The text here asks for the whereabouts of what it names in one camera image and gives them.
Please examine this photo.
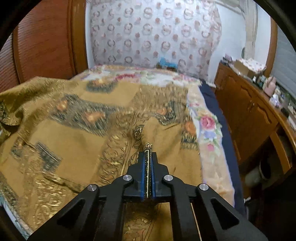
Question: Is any blue item on box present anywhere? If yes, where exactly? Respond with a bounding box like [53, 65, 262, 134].
[156, 57, 178, 72]

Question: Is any palm leaf print sheet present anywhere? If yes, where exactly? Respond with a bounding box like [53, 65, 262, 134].
[1, 194, 30, 240]

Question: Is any wooden louvered wardrobe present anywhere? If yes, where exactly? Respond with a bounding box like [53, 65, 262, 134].
[1, 1, 88, 91]

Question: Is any floral quilt bedspread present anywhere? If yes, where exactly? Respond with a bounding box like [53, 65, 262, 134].
[73, 65, 235, 205]

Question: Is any cardboard box with paper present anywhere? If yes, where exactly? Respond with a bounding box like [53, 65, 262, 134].
[233, 58, 266, 79]

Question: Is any circle patterned wall curtain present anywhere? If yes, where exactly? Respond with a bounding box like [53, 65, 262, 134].
[89, 1, 222, 79]

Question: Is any brown gold patterned garment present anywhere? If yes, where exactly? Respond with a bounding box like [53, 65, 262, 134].
[1, 77, 202, 234]

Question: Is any pink thermos jug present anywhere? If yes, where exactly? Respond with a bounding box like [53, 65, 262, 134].
[264, 76, 276, 97]

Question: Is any long wooden sideboard cabinet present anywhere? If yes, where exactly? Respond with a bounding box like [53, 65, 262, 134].
[215, 63, 295, 173]

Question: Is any beige tied window curtain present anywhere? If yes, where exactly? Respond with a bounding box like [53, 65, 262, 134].
[244, 0, 258, 59]

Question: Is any grey window roller blind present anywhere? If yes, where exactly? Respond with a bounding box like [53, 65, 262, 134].
[271, 27, 296, 95]

